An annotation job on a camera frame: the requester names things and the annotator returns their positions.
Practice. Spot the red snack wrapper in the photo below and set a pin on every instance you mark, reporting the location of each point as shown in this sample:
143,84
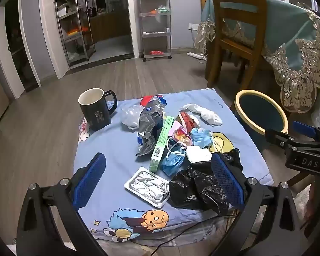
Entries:
185,120

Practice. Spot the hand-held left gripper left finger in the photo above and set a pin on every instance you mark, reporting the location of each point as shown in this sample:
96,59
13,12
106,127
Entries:
90,181

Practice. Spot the black plastic bag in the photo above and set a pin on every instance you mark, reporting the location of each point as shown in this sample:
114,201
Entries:
192,186

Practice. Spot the blue bin with yellow rim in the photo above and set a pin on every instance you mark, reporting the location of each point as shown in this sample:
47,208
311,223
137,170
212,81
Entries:
258,112

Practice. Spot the silver foil tray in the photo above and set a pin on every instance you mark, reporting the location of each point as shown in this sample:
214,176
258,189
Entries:
146,185

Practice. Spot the blue face mask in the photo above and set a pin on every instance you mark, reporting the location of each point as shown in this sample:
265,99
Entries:
173,162
200,137

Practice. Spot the orange plastic item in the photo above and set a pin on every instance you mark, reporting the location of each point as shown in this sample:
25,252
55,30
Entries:
74,31

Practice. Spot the silver foil snack bag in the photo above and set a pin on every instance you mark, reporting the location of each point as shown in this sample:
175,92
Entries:
146,128

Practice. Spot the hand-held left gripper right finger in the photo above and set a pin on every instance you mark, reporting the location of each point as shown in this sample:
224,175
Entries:
226,181

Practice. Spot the pink snack wrapper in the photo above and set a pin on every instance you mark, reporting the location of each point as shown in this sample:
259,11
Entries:
178,133

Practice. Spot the red plate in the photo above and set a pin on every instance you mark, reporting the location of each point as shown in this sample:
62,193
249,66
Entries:
157,52

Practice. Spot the green paper box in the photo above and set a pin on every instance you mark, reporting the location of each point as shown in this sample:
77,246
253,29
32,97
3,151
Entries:
160,144

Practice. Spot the blue cartoon blanket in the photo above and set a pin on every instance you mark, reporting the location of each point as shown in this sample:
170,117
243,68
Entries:
109,144

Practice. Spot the white rolling cart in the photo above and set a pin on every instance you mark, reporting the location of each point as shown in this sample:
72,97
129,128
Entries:
156,34

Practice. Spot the white tissue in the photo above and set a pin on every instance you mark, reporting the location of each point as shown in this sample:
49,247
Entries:
198,153
205,114

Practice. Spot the wooden chair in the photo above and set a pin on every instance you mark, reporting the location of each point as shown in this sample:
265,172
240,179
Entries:
229,10
298,178

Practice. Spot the clear plastic bag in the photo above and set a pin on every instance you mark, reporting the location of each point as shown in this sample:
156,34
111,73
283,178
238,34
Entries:
130,116

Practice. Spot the white power strip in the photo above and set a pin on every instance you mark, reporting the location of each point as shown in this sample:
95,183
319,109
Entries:
196,56

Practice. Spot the table with teal lace cloth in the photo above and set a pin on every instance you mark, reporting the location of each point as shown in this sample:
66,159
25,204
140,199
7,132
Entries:
290,32

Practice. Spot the black mug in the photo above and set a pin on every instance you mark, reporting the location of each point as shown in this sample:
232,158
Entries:
96,114

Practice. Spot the white wall outlet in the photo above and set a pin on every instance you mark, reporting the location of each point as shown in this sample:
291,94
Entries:
193,27

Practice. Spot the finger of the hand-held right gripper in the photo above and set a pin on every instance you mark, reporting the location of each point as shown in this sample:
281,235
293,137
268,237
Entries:
304,129
278,138

